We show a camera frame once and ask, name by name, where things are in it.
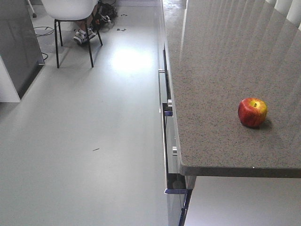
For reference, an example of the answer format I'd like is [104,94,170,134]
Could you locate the red yellow apple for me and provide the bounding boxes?
[238,98,268,128]

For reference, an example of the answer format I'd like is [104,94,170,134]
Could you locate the silver cabinet knob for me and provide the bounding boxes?
[172,146,177,156]
[167,99,172,107]

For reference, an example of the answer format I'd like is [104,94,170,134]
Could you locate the grey granite kitchen counter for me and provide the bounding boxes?
[158,0,301,226]

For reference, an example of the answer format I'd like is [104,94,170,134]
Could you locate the seated person's legs and sneakers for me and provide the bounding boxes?
[73,0,98,45]

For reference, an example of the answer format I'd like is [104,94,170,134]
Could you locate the white chair with black legs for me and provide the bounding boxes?
[42,0,98,67]

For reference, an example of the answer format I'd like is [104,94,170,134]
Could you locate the grey glossy cabinet panel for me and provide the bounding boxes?
[0,0,44,103]

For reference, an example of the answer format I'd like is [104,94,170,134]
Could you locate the grey floor cable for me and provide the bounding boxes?
[32,25,55,37]

